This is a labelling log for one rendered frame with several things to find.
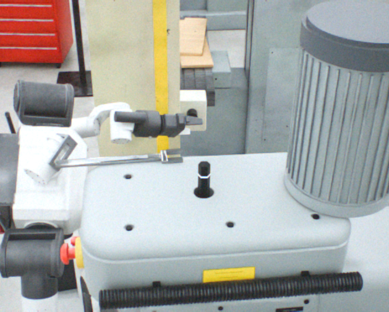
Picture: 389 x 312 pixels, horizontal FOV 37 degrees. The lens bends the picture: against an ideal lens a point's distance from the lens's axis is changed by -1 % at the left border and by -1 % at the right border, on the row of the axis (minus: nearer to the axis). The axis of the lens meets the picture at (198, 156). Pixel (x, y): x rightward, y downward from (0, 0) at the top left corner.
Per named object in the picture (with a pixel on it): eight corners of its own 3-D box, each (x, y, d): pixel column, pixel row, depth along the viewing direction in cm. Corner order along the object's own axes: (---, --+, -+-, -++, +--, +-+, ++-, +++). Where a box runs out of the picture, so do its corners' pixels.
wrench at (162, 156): (55, 171, 112) (54, 168, 111) (56, 160, 115) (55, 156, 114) (183, 162, 115) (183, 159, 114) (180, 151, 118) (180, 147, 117)
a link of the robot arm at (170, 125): (172, 145, 199) (138, 144, 194) (170, 118, 202) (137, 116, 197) (187, 134, 188) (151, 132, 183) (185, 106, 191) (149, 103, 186)
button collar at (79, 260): (77, 275, 111) (74, 252, 108) (79, 253, 116) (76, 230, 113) (88, 275, 112) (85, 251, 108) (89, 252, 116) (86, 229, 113)
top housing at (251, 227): (86, 316, 103) (76, 249, 94) (91, 220, 125) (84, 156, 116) (346, 296, 108) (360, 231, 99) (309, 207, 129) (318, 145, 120)
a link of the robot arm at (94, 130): (133, 134, 189) (93, 139, 191) (132, 107, 191) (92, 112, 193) (127, 127, 183) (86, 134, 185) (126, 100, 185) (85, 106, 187)
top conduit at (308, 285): (99, 315, 98) (98, 300, 96) (100, 296, 102) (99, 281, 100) (361, 295, 102) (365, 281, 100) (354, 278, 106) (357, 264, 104)
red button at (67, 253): (61, 268, 111) (59, 253, 109) (63, 254, 115) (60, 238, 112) (78, 267, 112) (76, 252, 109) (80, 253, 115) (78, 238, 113)
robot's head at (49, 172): (26, 177, 147) (21, 164, 139) (49, 145, 151) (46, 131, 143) (48, 190, 147) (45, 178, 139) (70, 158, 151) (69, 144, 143)
